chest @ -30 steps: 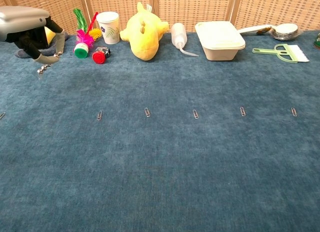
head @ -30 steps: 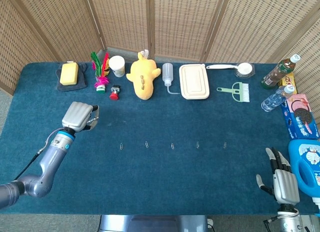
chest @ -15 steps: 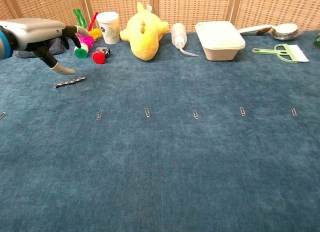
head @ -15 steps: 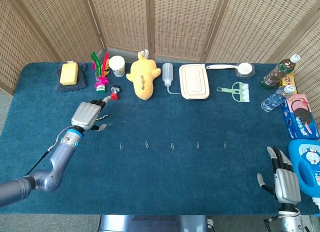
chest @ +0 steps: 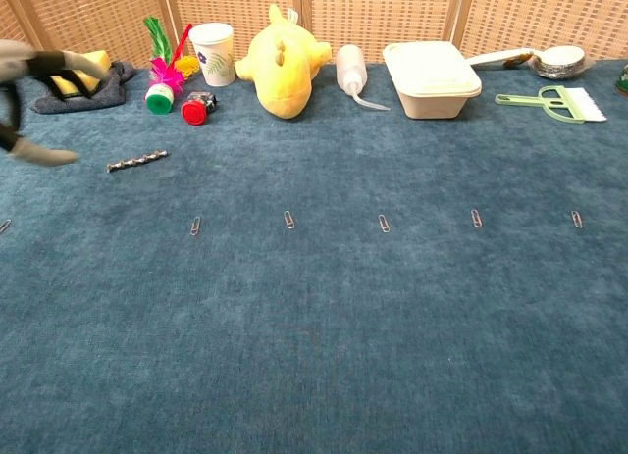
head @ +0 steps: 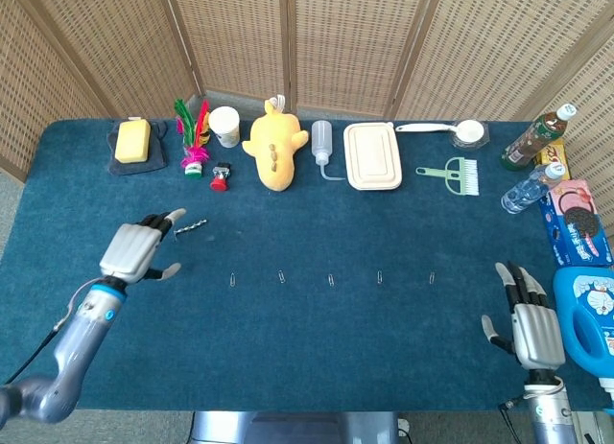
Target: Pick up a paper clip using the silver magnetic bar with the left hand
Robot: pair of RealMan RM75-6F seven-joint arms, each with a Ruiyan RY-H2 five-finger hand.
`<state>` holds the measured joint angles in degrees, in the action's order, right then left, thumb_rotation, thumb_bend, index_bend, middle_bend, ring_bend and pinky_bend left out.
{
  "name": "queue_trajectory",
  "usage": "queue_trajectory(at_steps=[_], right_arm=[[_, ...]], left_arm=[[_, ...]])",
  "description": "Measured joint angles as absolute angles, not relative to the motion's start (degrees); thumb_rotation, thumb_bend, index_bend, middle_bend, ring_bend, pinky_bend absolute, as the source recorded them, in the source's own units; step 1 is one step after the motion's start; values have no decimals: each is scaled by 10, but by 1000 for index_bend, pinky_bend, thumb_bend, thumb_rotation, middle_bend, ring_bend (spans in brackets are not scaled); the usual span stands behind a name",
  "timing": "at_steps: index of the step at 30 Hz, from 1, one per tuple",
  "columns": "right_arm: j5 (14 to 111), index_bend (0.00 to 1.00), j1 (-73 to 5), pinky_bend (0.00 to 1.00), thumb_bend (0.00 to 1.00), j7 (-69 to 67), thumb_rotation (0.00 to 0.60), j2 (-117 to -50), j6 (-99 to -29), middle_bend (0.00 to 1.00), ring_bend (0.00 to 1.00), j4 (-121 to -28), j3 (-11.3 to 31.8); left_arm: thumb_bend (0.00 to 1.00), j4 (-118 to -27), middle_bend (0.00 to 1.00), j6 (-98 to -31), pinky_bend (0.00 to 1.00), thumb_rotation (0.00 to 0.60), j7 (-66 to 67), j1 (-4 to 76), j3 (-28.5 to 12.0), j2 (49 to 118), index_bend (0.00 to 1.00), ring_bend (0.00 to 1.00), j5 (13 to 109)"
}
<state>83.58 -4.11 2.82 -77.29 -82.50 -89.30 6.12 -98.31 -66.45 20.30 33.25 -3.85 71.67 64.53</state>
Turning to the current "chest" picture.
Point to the dark grey cloth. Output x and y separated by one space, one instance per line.
113 88

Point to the green white hand brush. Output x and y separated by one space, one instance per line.
584 103

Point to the yellow sponge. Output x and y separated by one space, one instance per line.
73 85

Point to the translucent squeeze wash bottle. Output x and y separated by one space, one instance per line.
350 64

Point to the white paper cup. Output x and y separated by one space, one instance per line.
216 57

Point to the blue carpet table cover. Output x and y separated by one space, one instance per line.
314 326

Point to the woven wooden folding screen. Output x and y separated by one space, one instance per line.
392 13

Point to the yellow plush toy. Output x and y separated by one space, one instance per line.
284 76

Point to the colourful feather shuttlecock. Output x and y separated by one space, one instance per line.
159 101

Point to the beige lidded lunch box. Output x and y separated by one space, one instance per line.
432 76

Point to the white plastic spoon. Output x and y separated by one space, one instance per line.
500 57

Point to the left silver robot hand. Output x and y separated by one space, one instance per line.
44 62

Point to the red capped small bottle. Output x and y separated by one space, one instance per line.
194 112

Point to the silver foil dish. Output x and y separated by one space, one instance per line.
559 71

